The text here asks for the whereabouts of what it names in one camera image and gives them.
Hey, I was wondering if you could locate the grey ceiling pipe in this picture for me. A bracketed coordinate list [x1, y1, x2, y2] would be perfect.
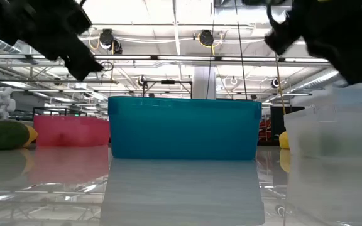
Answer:
[0, 78, 119, 85]

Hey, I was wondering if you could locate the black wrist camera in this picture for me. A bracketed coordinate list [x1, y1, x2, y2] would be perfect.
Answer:
[264, 18, 300, 56]
[64, 1, 93, 36]

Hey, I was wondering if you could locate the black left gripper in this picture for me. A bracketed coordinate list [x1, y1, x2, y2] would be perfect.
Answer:
[0, 0, 104, 82]

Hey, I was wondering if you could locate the pink plastic basket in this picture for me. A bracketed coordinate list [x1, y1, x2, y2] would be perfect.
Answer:
[33, 114, 111, 148]

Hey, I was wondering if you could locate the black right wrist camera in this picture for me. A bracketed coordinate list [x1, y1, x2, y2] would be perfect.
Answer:
[264, 18, 300, 56]

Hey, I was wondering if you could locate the red background equipment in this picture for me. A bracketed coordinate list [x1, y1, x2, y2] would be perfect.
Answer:
[259, 118, 272, 142]

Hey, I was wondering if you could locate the teal plastic basket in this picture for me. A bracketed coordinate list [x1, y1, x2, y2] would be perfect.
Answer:
[107, 95, 263, 161]

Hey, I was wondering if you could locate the yellow hanging cable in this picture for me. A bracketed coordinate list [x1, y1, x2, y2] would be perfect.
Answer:
[274, 55, 287, 116]

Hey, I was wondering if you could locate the black background gantry frame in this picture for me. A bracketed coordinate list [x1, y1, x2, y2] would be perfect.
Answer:
[142, 79, 193, 99]

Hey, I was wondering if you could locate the long ceiling light bar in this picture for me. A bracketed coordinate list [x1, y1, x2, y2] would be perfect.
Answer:
[0, 53, 337, 63]

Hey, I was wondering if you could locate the clear translucent plastic basket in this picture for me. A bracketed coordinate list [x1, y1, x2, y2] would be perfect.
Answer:
[283, 85, 362, 163]

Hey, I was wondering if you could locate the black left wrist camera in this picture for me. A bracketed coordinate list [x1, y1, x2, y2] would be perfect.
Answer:
[64, 1, 93, 36]

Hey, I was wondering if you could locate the white support column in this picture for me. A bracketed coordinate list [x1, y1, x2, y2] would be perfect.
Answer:
[192, 65, 217, 100]

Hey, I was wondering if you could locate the thin black hanging cable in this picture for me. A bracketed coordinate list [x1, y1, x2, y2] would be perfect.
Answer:
[206, 0, 216, 100]

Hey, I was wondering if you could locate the orange yellow mango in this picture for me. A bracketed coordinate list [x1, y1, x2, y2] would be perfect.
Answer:
[23, 124, 39, 148]

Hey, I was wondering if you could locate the black ceiling cable reel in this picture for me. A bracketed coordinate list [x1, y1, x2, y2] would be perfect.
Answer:
[99, 28, 124, 55]
[199, 29, 215, 47]

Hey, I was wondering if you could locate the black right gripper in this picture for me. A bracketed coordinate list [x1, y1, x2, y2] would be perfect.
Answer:
[293, 0, 362, 85]

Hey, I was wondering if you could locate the black computer tower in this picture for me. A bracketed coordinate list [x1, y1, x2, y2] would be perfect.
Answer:
[270, 105, 305, 146]

